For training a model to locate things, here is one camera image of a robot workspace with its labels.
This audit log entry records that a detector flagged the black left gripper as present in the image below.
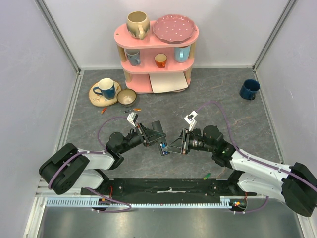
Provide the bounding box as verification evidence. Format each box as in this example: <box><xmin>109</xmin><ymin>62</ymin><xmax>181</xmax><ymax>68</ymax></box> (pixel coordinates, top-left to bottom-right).
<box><xmin>119</xmin><ymin>122</ymin><xmax>166</xmax><ymax>154</ymax></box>

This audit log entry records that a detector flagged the blue battery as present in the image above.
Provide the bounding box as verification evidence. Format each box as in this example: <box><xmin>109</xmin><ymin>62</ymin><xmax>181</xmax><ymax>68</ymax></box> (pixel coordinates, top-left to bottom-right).
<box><xmin>161</xmin><ymin>143</ymin><xmax>167</xmax><ymax>154</ymax></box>

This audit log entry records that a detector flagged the black remote control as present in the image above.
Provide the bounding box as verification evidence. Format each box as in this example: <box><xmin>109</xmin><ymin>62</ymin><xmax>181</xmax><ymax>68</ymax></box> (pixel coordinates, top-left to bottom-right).
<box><xmin>152</xmin><ymin>120</ymin><xmax>169</xmax><ymax>156</ymax></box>

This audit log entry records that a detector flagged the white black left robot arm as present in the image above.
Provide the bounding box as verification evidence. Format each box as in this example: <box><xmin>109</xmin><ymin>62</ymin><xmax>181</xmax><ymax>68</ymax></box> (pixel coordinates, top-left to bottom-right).
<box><xmin>39</xmin><ymin>120</ymin><xmax>166</xmax><ymax>195</ymax></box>

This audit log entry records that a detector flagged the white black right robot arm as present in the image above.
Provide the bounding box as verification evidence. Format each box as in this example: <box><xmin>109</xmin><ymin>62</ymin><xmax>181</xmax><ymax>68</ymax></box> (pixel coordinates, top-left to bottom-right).
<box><xmin>163</xmin><ymin>125</ymin><xmax>317</xmax><ymax>217</ymax></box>

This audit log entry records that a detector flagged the green yellow battery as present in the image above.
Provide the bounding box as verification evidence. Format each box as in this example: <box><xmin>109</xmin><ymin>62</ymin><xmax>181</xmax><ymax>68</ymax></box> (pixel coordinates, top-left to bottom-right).
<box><xmin>203</xmin><ymin>173</ymin><xmax>211</xmax><ymax>180</ymax></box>

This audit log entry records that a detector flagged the brown beige bowl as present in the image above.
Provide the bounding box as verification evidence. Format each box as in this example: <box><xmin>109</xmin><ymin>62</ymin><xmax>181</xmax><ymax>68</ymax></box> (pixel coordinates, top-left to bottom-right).
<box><xmin>117</xmin><ymin>88</ymin><xmax>137</xmax><ymax>107</ymax></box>

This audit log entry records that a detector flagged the white flat board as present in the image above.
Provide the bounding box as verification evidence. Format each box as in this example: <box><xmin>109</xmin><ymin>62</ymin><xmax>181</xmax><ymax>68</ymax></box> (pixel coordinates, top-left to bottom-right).
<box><xmin>149</xmin><ymin>72</ymin><xmax>188</xmax><ymax>93</ymax></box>

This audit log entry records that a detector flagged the beige round coaster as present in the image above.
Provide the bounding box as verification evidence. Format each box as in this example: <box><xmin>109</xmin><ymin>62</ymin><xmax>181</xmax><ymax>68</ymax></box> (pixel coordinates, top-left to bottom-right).
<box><xmin>89</xmin><ymin>81</ymin><xmax>122</xmax><ymax>107</ymax></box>

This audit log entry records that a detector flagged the navy white mug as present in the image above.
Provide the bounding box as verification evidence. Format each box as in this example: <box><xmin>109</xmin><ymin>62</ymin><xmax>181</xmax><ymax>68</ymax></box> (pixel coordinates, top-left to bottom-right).
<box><xmin>93</xmin><ymin>78</ymin><xmax>115</xmax><ymax>100</ymax></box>

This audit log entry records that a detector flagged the small orange cup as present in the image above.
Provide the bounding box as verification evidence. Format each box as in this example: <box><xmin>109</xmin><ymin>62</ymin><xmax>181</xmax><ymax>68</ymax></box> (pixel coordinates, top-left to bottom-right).
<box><xmin>154</xmin><ymin>53</ymin><xmax>167</xmax><ymax>68</ymax></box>

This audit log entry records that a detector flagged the pink three-tier shelf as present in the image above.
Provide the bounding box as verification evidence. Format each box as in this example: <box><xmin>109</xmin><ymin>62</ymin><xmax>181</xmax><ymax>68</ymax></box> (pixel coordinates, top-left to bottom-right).
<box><xmin>114</xmin><ymin>24</ymin><xmax>199</xmax><ymax>94</ymax></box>

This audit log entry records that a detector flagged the grey blue mug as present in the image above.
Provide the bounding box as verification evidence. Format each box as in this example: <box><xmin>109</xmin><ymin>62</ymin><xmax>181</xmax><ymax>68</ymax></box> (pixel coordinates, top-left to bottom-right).
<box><xmin>125</xmin><ymin>49</ymin><xmax>141</xmax><ymax>66</ymax></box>

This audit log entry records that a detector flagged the light blue mug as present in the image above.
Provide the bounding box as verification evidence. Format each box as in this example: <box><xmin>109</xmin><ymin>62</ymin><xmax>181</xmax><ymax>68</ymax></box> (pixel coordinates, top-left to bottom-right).
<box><xmin>174</xmin><ymin>45</ymin><xmax>191</xmax><ymax>63</ymax></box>

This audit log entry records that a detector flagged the dark blue cup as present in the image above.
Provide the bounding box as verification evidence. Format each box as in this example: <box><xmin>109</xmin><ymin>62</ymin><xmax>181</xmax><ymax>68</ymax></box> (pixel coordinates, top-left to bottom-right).
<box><xmin>239</xmin><ymin>79</ymin><xmax>261</xmax><ymax>101</ymax></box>

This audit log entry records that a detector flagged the pink dotted plate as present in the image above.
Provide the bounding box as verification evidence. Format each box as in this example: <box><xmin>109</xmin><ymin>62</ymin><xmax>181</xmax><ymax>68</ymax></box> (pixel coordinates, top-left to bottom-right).
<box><xmin>153</xmin><ymin>14</ymin><xmax>197</xmax><ymax>44</ymax></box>

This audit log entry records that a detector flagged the beige ceramic mug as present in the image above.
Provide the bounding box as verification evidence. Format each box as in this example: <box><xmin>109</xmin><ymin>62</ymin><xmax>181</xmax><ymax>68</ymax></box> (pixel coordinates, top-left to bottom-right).
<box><xmin>126</xmin><ymin>11</ymin><xmax>151</xmax><ymax>40</ymax></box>

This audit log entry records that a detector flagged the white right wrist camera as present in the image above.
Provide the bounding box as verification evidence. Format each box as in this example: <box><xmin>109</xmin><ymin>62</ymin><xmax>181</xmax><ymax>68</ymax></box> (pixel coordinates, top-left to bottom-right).
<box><xmin>184</xmin><ymin>111</ymin><xmax>198</xmax><ymax>131</ymax></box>

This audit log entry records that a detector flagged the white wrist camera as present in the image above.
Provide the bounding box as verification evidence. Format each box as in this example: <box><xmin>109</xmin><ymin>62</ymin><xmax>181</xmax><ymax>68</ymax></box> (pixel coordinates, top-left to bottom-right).
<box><xmin>127</xmin><ymin>112</ymin><xmax>138</xmax><ymax>127</ymax></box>
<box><xmin>184</xmin><ymin>111</ymin><xmax>198</xmax><ymax>131</ymax></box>

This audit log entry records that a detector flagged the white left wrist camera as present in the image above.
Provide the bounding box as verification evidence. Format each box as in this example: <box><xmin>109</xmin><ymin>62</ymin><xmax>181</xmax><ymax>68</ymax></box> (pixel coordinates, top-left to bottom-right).
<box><xmin>127</xmin><ymin>112</ymin><xmax>138</xmax><ymax>127</ymax></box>

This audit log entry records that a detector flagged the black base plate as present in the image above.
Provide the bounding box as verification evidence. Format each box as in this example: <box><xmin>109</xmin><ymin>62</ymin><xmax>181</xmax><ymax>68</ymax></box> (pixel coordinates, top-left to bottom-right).
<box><xmin>95</xmin><ymin>178</ymin><xmax>257</xmax><ymax>204</ymax></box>

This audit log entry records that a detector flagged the white slotted cable duct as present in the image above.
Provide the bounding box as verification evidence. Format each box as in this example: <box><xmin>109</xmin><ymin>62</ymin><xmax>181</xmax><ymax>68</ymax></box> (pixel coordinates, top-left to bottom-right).
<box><xmin>46</xmin><ymin>197</ymin><xmax>246</xmax><ymax>209</ymax></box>

